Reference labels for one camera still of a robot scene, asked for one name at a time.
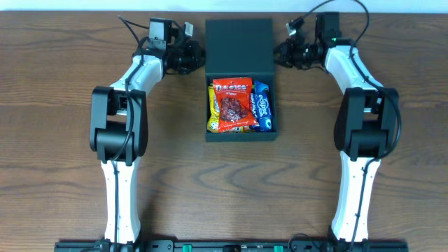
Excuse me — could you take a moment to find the small blue candy pack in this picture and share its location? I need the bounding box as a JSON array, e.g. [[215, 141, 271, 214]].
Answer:
[[254, 80, 272, 132]]

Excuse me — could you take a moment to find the dark green box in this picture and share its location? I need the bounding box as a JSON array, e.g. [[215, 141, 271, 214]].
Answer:
[[205, 18, 279, 142]]

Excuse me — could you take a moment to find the red snack bag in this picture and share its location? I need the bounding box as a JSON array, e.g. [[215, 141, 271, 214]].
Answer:
[[213, 77, 258, 133]]

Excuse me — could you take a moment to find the yellow snack bag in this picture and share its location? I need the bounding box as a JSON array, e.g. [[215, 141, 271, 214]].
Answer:
[[207, 86, 251, 133]]

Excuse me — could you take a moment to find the Dairy Milk chocolate bar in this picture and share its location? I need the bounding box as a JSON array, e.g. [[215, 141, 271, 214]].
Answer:
[[247, 92, 260, 132]]

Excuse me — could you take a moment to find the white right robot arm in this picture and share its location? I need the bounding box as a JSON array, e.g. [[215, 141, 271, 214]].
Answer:
[[274, 12, 401, 249]]

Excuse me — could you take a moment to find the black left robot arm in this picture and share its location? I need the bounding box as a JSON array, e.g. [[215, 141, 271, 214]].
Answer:
[[90, 17, 205, 251]]

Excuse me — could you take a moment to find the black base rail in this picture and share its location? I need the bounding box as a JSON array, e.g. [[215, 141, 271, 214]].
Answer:
[[54, 239, 409, 252]]

